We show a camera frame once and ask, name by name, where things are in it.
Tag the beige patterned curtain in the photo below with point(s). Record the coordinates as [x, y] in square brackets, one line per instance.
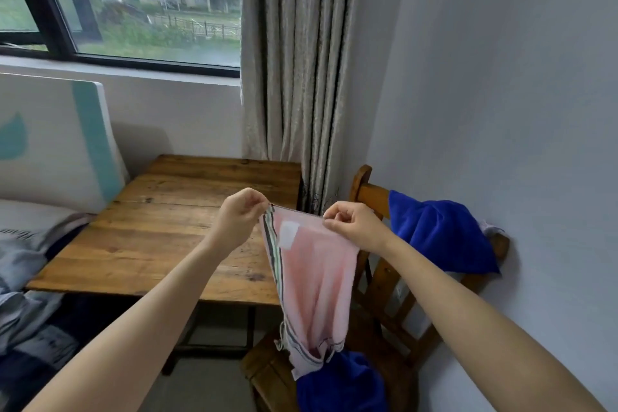
[299, 64]

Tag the white floral pillow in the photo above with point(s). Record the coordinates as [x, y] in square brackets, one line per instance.
[34, 216]

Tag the person's left hand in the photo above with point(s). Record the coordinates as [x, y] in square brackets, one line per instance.
[239, 218]

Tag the blue towel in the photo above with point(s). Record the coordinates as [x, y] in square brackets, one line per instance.
[444, 233]
[343, 385]

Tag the person's right forearm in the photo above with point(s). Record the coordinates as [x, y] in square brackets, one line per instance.
[483, 329]

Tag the black framed window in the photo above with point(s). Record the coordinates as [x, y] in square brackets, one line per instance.
[145, 1]

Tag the wooden folding table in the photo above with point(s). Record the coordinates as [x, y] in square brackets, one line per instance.
[169, 233]

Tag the person's right hand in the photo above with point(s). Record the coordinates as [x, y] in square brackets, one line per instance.
[357, 226]

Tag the crumpled grey white garment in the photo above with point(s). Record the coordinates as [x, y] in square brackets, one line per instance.
[24, 262]

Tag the wooden slat-back chair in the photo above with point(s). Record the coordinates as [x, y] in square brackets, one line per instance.
[386, 329]

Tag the bed with blue floral sheet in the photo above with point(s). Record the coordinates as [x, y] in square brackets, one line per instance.
[19, 382]

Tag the white headboard with teal print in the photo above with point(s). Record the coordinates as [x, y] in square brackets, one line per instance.
[53, 146]

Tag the pink striped towel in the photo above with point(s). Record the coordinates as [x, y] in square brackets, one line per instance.
[314, 281]

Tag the person's left forearm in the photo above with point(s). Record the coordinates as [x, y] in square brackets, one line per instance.
[135, 339]

